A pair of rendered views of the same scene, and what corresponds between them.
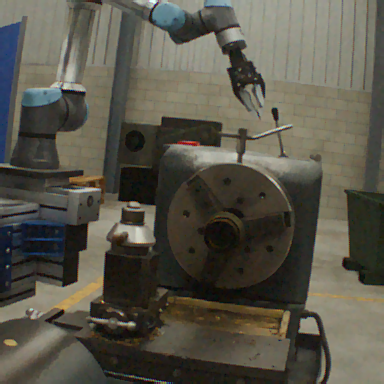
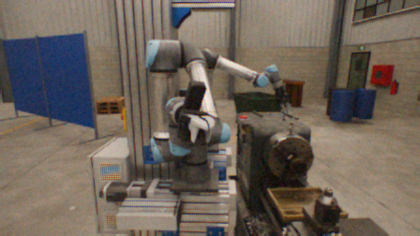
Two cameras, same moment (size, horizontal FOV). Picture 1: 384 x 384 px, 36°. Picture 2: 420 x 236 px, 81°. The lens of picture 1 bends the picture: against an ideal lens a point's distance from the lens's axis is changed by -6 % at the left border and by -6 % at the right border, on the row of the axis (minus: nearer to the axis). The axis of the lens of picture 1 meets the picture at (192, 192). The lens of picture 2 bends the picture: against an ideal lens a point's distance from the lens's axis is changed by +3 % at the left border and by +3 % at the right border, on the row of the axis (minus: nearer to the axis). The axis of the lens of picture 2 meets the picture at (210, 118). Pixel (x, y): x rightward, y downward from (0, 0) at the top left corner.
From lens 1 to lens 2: 0.96 m
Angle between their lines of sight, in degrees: 17
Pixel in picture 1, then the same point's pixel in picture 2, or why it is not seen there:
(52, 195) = (218, 156)
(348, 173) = (221, 81)
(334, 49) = (212, 30)
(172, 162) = (257, 134)
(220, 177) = (287, 142)
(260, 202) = (302, 148)
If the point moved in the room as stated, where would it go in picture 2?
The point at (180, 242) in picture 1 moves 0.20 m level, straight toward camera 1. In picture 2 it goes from (274, 167) to (292, 180)
